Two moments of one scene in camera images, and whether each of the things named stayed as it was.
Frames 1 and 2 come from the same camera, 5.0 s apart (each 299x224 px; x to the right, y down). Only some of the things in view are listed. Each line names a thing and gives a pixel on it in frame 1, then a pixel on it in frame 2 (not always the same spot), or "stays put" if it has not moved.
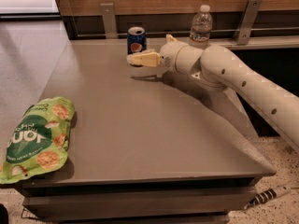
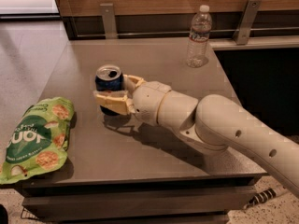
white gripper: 168,56 to 149,101
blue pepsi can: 136,39 to 109,77
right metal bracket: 247,22 stays put
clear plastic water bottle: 201,27 stays put
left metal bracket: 109,21 stays put
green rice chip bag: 40,140 stays put
